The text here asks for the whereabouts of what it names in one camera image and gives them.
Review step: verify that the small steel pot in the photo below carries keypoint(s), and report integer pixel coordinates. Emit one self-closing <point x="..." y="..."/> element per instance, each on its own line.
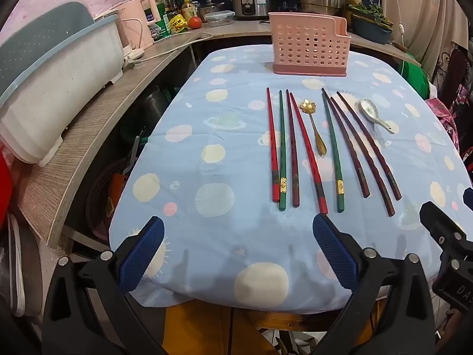
<point x="212" y="8"/>

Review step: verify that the yellow label sauce bottle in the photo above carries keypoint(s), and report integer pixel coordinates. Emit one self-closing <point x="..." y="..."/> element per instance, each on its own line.
<point x="187" y="7"/>

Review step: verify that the blue polka-dot tablecloth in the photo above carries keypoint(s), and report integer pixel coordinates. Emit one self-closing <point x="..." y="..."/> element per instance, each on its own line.
<point x="221" y="155"/>

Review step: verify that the green tin can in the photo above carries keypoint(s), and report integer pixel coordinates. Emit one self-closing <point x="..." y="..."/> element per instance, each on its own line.
<point x="162" y="22"/>

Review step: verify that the beige curtain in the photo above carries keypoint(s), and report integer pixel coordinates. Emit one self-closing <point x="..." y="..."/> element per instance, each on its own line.
<point x="425" y="7"/>

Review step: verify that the red tomato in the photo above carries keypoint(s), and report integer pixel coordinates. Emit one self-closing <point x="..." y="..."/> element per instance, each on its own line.
<point x="195" y="23"/>

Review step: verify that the pink strawberry print cloth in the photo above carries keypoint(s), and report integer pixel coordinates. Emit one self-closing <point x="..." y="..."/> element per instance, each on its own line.
<point x="445" y="118"/>

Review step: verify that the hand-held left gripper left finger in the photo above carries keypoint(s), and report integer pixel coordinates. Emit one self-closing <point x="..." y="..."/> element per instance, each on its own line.
<point x="144" y="255"/>

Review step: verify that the gold flower spoon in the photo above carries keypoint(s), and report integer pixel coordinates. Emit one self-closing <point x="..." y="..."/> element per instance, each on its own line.
<point x="308" y="106"/>

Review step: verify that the yellow snack packet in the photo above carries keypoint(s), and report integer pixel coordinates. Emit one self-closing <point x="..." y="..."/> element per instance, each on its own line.
<point x="179" y="23"/>

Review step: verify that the clear food container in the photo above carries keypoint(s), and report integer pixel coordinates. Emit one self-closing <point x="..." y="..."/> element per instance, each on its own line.
<point x="220" y="18"/>

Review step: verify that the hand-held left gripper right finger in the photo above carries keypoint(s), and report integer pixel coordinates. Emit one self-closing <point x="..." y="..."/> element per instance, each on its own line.
<point x="334" y="255"/>

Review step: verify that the dark brown chopstick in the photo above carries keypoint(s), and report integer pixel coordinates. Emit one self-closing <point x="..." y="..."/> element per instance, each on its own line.
<point x="293" y="148"/>
<point x="386" y="201"/>
<point x="395" y="190"/>
<point x="362" y="185"/>

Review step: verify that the white power strip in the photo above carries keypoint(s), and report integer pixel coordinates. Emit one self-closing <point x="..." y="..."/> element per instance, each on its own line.
<point x="132" y="58"/>

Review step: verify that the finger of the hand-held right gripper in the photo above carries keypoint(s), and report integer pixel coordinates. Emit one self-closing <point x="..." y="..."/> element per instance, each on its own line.
<point x="469" y="196"/>
<point x="439" y="225"/>

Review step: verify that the blue plastic basin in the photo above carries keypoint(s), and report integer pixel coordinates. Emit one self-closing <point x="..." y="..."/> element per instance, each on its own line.
<point x="371" y="31"/>

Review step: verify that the green plastic bag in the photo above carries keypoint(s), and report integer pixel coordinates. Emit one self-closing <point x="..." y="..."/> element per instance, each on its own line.
<point x="414" y="74"/>

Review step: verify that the pink electric kettle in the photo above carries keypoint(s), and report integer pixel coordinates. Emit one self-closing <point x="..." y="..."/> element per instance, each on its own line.
<point x="135" y="22"/>

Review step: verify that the dark wooden chair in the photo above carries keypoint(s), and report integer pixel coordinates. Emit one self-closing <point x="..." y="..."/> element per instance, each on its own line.
<point x="452" y="74"/>

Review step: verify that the pink perforated utensil basket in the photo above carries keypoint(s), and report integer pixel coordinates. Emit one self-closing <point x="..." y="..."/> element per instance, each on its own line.
<point x="306" y="44"/>

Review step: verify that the red chopstick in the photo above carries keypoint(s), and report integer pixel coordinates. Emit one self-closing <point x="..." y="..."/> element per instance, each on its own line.
<point x="308" y="151"/>
<point x="272" y="148"/>

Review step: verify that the white ceramic spoon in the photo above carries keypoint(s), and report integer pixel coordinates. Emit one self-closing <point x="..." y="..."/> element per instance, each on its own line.
<point x="368" y="109"/>

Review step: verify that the green leafy vegetables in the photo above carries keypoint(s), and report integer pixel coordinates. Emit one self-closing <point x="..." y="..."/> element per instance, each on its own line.
<point x="369" y="10"/>

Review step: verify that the green chopstick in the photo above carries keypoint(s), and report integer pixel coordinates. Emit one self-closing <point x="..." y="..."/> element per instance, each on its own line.
<point x="332" y="148"/>
<point x="282" y="148"/>

